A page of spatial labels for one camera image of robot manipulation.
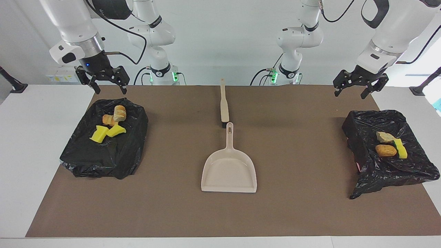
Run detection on black camera stand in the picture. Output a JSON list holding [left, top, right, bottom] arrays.
[[0, 66, 28, 93], [409, 67, 441, 96]]

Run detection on yellow sponge piece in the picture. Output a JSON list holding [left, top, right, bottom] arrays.
[[90, 125, 110, 144], [106, 124, 127, 138]]

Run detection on black bag over pink bin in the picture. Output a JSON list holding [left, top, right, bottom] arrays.
[[342, 110, 441, 200]]

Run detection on beige plastic dustpan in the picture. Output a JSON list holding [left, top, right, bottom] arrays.
[[201, 122, 257, 193]]

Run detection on large brown table mat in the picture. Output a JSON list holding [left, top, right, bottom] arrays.
[[26, 85, 441, 238]]

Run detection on white wall outlet box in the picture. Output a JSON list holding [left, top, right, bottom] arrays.
[[46, 71, 78, 83]]

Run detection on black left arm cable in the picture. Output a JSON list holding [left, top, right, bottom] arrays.
[[320, 0, 441, 65]]

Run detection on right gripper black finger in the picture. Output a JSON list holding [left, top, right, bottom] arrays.
[[75, 66, 101, 95], [112, 66, 131, 95]]

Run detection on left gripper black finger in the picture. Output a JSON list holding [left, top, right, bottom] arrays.
[[360, 73, 390, 100], [333, 70, 355, 97]]

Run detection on brown bread bun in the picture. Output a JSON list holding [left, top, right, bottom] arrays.
[[375, 144, 398, 157]]

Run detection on pale bread piece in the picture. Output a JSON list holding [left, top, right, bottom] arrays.
[[376, 131, 396, 143]]

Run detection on yellow sponge with green layer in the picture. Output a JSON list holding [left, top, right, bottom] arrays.
[[394, 138, 408, 159]]

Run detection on black base cable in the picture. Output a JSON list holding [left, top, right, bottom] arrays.
[[250, 52, 284, 86], [134, 66, 152, 85]]

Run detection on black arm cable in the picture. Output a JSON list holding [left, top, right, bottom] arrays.
[[320, 0, 441, 65], [84, 0, 148, 65]]

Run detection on beige hand brush black bristles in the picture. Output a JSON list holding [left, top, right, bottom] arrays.
[[220, 79, 230, 128]]

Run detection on black left base cable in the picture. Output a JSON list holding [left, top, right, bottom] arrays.
[[250, 52, 284, 86]]

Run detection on black bag covered bin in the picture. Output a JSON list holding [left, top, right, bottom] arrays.
[[60, 98, 149, 180]]

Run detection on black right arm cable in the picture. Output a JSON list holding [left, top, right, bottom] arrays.
[[84, 0, 148, 65]]

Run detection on black right base cable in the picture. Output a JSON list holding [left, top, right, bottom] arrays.
[[134, 66, 152, 85]]

